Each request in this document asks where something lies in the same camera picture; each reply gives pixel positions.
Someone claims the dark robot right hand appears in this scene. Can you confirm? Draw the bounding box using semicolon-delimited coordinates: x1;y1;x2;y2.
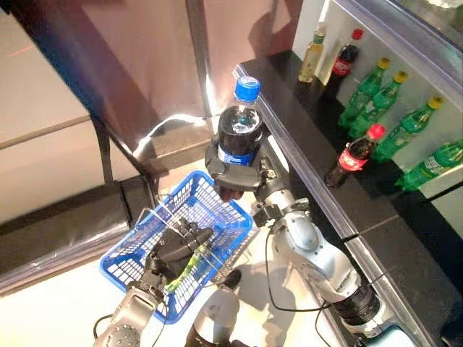
204;137;287;192

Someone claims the dark robot left hand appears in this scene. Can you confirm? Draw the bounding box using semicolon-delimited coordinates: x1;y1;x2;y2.
144;218;216;286

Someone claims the blue plastic shopping basket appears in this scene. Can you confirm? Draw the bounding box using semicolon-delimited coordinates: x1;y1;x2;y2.
99;169;261;325

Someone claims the Pepsi cola bottle blue cap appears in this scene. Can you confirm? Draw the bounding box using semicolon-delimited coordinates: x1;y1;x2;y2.
211;75;264;202

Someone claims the silver robot left leg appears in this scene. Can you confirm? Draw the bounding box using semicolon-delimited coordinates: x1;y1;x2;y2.
184;269;243;347

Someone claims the dark metal shelf board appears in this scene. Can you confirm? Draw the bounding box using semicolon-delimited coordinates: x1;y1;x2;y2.
233;48;441;241
343;191;463;347
336;0;463;69

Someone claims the black glossy floor plinth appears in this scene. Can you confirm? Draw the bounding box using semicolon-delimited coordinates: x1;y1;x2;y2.
0;158;218;294

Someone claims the Coca-Cola bottle red cap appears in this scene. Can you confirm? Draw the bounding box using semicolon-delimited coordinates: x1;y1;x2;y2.
324;123;386;188
320;28;365;100

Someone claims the small yellow tea bottle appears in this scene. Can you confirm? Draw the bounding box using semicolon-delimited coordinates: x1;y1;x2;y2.
298;22;328;83

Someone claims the white floor cable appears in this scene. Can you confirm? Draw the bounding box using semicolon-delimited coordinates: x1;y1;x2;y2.
133;113;214;160

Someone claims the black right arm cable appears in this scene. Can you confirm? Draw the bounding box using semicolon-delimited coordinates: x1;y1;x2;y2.
266;227;388;347

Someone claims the dark metal partition post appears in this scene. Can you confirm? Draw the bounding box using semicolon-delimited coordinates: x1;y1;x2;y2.
184;0;215;117

